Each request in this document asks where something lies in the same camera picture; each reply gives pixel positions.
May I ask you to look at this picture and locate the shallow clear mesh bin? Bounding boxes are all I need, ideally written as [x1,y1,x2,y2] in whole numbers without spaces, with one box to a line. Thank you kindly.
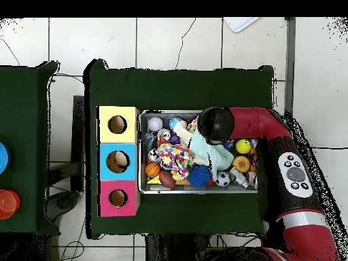
[138,109,259,194]

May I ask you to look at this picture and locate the wooden box with three holes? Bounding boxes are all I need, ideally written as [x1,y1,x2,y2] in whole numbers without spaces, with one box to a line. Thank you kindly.
[97,105,141,218]

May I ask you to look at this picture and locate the cream knit cloth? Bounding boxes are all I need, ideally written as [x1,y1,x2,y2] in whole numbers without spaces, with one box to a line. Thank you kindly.
[173,119,211,167]

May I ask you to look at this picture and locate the white baseball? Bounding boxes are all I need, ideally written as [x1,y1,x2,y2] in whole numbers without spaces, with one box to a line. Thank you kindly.
[147,116,164,133]

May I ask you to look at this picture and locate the small orange basketball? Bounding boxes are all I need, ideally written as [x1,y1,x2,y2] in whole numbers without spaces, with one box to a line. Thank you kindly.
[144,162,161,179]

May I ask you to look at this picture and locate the small brown football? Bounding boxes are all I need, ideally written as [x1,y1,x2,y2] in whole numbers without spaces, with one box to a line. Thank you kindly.
[158,170,177,190]

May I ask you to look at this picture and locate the blue spiky ball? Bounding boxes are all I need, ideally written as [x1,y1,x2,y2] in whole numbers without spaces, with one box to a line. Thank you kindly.
[186,164,213,188]

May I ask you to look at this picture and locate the mint green knit cloth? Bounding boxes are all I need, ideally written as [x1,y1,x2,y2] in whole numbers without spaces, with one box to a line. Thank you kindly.
[189,131,234,181]

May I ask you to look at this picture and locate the small soccer ball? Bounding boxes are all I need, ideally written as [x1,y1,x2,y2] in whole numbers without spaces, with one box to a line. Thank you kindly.
[215,171,231,188]

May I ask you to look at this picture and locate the yellow smiley ball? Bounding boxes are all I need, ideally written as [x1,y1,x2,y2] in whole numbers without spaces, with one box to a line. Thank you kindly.
[235,139,252,155]

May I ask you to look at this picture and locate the white flat tray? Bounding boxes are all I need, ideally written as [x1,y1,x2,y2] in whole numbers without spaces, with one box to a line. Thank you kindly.
[222,17,260,33]

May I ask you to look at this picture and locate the dark green side table cloth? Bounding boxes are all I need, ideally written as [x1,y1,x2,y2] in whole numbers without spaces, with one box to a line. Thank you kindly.
[0,60,61,237]

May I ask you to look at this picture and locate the blue plastic cup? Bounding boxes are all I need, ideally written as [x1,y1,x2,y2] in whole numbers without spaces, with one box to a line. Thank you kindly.
[0,141,11,175]

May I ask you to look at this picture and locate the red plastic cup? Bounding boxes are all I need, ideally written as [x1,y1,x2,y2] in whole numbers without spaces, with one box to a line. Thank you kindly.
[0,189,21,220]

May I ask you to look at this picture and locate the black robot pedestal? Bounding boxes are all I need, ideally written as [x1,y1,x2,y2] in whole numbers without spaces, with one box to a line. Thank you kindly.
[145,233,210,261]

